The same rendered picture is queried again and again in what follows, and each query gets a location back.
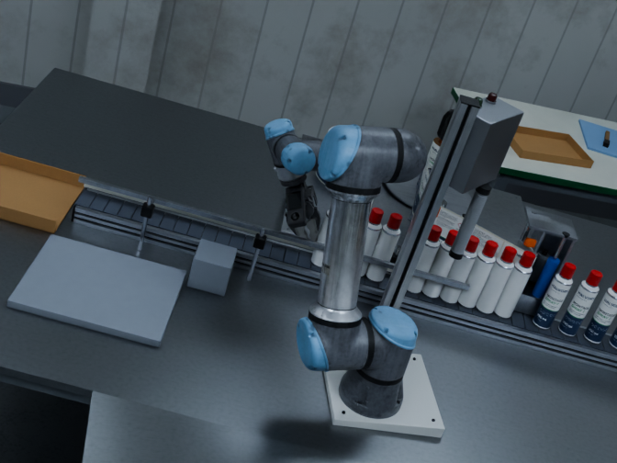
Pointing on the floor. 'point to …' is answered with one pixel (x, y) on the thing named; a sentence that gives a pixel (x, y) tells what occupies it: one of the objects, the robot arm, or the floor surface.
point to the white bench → (582, 184)
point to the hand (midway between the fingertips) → (310, 243)
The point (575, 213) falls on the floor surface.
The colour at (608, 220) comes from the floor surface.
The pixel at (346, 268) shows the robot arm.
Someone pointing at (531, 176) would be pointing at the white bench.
